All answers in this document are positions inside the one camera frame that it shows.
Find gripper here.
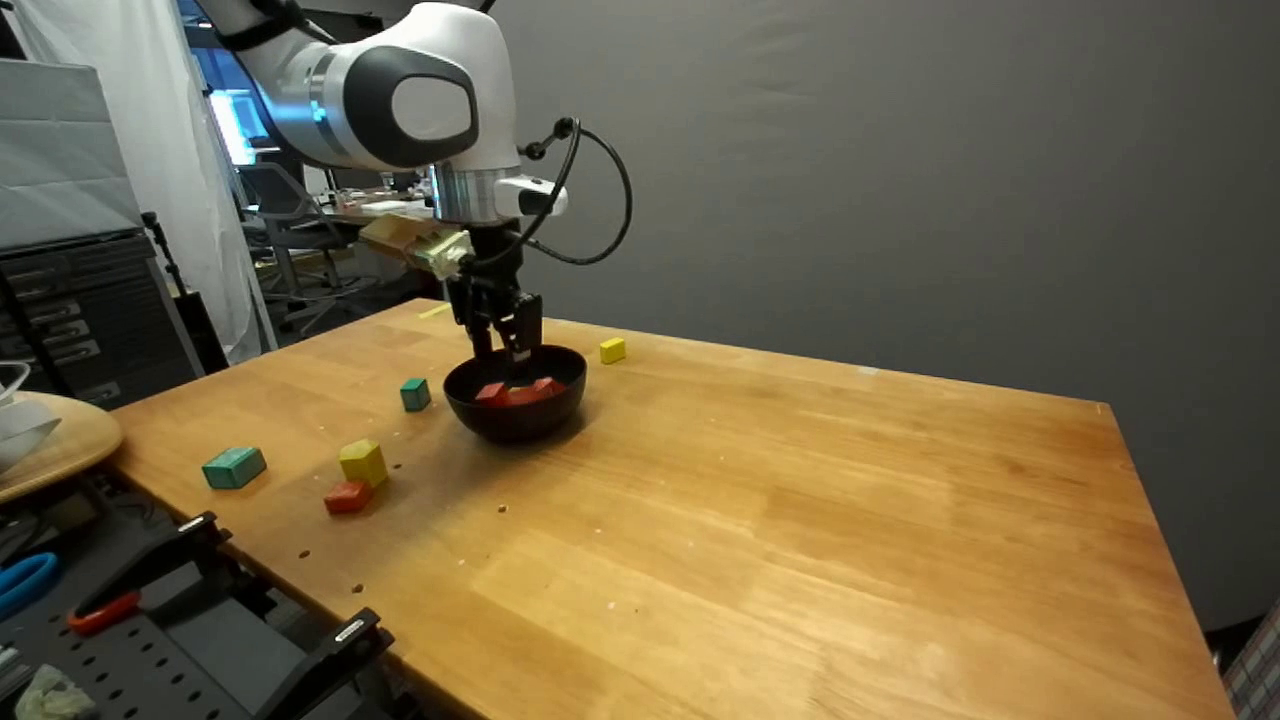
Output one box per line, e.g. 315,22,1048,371
447,225,545,367

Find black bowl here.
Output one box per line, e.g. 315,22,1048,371
443,344,589,445

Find cardboard box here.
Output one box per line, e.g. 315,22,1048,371
358,212,443,269

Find large yellow block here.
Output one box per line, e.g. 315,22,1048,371
338,438,390,489

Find office chair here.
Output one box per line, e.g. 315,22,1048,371
238,162,379,333

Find large green block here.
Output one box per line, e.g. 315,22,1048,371
201,446,269,491

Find stand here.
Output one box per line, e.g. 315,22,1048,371
140,210,232,378

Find monitor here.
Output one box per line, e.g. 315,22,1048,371
207,87,272,168

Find white curtain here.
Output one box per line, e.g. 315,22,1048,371
8,0,279,365

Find black clamp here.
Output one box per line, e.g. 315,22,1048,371
74,511,234,623
252,607,397,720

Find black drawer cabinet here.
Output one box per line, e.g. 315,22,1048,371
0,229,208,408

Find round wooden table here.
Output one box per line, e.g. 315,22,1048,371
0,389,125,505

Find grey box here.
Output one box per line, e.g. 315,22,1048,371
0,57,147,252

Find black perforated board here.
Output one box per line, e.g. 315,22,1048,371
0,470,401,720

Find crumpled cloth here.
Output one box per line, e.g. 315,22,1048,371
13,664,98,720

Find plaid cloth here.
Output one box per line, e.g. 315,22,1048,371
1222,598,1280,720

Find orange handle tool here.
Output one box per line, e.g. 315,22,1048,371
66,591,143,638

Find blue handle scissors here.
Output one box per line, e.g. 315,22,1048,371
0,551,62,621

